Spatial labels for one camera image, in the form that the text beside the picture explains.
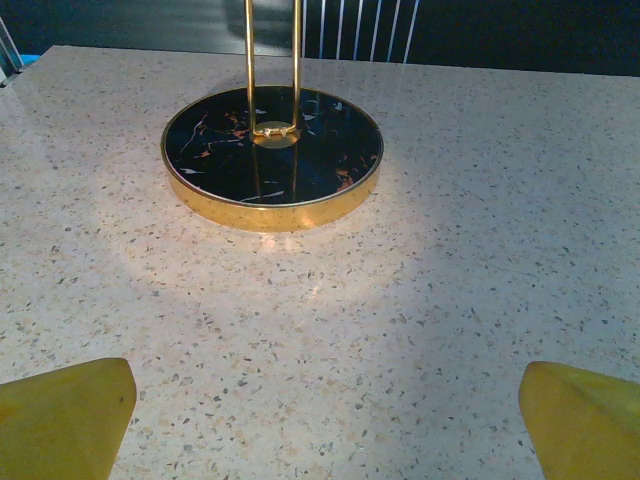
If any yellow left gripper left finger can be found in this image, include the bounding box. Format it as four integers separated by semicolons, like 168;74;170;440
0;357;139;480

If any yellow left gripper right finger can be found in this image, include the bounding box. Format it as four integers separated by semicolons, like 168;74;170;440
518;360;640;480

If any gold wire wine glass rack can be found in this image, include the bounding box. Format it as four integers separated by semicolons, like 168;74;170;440
160;0;385;232

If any aluminium enclosure frame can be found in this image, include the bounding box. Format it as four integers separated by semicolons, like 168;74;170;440
0;14;25;90

